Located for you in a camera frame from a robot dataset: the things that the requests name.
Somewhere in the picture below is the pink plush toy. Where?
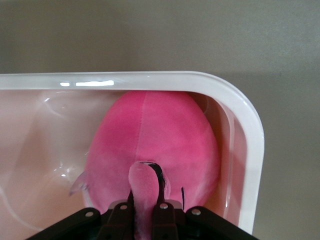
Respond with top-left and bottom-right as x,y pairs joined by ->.
85,90 -> 221,240

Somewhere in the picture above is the pink plastic box base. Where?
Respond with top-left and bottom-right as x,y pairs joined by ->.
0,71 -> 266,240

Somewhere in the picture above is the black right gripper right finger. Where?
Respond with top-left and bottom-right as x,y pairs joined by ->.
152,201 -> 261,240

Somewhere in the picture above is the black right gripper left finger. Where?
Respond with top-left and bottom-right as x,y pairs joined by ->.
24,198 -> 137,240

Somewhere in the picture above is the brown table mat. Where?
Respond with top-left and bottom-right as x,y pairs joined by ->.
0,0 -> 320,240

